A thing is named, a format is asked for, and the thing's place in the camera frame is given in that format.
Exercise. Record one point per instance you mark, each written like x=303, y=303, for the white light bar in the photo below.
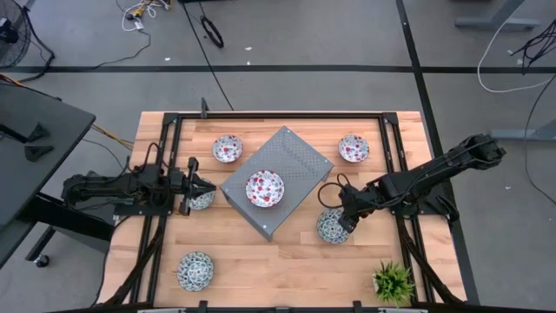
x=160, y=310
x=401, y=310

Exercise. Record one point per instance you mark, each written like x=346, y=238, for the grey desk foot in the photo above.
x=495, y=21
x=521, y=132

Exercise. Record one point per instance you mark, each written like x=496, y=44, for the black floor fan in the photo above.
x=11, y=35

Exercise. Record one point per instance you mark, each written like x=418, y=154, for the black caster wheel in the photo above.
x=41, y=261

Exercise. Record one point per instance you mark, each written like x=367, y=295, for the grey perforated metal shelf riser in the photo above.
x=282, y=174

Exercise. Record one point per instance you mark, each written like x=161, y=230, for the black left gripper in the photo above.
x=184, y=180

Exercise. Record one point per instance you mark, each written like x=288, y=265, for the black aluminium table frame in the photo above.
x=282, y=115

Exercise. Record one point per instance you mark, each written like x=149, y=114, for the green potted plant white pot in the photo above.
x=393, y=282

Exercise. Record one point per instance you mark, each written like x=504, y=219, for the black frame bracket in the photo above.
x=204, y=106

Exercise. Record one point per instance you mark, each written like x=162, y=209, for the teal floral mini bowl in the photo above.
x=204, y=203
x=195, y=271
x=328, y=228

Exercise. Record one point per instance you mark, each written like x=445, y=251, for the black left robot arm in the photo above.
x=108, y=187

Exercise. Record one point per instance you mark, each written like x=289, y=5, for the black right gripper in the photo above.
x=358, y=200

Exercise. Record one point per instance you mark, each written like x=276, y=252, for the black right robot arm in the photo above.
x=434, y=174

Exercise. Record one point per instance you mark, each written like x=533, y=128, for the red floral mini bowl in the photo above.
x=227, y=148
x=264, y=188
x=353, y=148

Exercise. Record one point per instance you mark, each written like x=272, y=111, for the black desk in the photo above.
x=35, y=152

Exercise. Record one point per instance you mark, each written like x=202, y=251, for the black wedge stand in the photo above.
x=39, y=132

